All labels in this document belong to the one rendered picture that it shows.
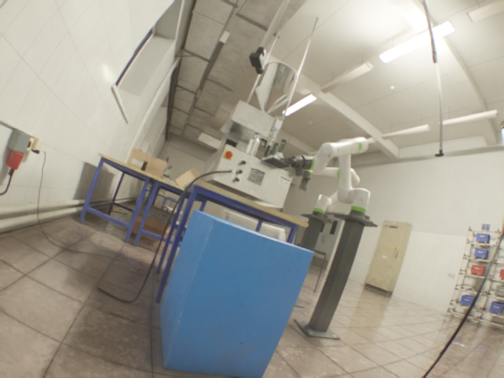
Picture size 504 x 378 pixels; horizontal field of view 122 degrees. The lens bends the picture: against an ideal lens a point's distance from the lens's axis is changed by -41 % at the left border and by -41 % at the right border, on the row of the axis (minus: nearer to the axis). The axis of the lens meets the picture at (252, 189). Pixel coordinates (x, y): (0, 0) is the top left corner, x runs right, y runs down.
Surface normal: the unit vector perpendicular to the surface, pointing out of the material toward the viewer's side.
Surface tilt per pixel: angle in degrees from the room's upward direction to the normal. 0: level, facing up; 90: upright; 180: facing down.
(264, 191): 90
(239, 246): 90
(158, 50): 90
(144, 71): 90
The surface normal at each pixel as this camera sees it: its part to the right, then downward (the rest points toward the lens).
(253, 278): 0.37, -0.02
